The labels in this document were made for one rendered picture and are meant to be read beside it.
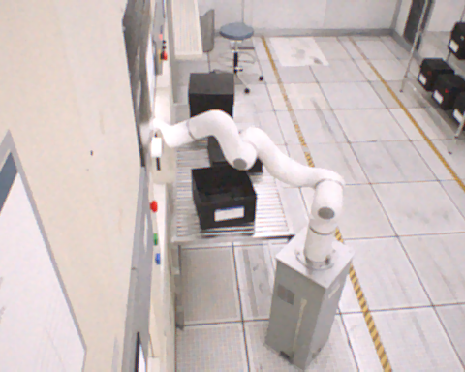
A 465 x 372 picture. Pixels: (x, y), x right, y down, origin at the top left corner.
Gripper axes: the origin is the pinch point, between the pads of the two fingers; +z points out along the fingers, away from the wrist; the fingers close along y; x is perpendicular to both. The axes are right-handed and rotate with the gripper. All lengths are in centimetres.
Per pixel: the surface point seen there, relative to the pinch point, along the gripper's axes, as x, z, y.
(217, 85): -18, -60, 91
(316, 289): -49, -97, -43
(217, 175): -33, -56, 20
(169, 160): -18.5, -32.6, 15.4
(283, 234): -44, -86, -14
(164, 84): 20.4, -33.1, 17.7
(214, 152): -34, -56, 42
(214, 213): -33, -53, -8
